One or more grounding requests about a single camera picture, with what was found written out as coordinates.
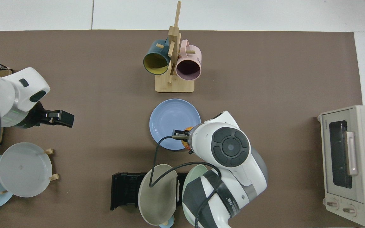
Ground red yellow apple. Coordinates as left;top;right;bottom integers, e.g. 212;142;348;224
182;126;194;151

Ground wooden plate stand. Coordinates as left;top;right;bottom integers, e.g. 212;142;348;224
0;148;59;194

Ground grey plate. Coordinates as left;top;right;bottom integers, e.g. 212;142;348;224
0;142;53;198

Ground black dish rack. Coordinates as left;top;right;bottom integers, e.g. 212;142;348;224
110;172;188;211

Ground beige plate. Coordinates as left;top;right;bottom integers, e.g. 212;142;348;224
138;164;179;226

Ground pale green plate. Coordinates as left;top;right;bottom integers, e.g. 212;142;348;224
182;164;210;226

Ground brown table cloth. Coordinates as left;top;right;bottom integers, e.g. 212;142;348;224
0;30;363;228

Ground dark teal cup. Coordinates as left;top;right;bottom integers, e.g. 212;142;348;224
143;39;171;75

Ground wooden cup stand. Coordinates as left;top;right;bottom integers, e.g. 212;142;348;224
155;1;195;93

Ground pink cup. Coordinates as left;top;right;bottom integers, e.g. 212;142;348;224
175;39;202;80

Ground small blue round thing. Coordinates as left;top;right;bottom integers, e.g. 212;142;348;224
159;215;175;228

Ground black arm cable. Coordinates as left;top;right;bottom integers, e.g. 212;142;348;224
149;129;222;228

